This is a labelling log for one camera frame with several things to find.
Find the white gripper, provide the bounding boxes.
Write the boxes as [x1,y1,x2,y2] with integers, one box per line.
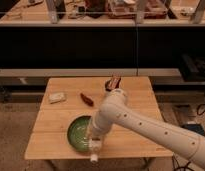
[86,127,104,141]

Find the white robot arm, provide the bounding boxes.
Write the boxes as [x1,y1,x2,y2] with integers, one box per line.
[88,89,205,169]

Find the green ceramic bowl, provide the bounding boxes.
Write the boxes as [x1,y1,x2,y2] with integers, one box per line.
[67,115,91,153]

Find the dark red chili pepper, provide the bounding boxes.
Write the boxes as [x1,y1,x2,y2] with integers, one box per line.
[80,93,94,107]

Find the wooden table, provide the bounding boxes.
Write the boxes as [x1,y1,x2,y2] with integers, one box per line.
[25,77,173,159]

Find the white cup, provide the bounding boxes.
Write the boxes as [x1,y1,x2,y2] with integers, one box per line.
[105,80,111,92]

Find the pale sponge block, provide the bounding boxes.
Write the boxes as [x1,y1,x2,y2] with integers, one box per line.
[49,92,66,104]

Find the long metal workbench shelf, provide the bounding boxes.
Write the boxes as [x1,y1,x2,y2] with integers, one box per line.
[0,0,205,27]

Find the black cable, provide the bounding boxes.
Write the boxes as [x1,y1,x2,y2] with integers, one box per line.
[171,96,205,171]

